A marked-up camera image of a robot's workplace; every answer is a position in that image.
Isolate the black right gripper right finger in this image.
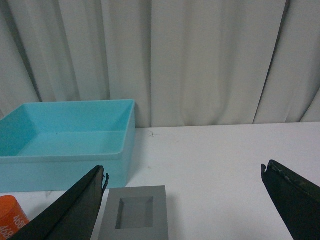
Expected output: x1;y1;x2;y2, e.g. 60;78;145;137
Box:
261;160;320;240

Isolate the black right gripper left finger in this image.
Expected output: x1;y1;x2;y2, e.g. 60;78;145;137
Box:
10;165;109;240

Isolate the light blue plastic box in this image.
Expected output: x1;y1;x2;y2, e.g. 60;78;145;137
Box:
0;99;136;193

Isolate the orange cylindrical part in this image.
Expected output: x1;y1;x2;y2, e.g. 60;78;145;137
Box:
0;195;30;240

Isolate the gray square hollow part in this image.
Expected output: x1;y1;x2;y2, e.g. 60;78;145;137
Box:
98;185;169;240

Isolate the white curtain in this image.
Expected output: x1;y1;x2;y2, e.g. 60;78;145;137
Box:
0;0;320;128

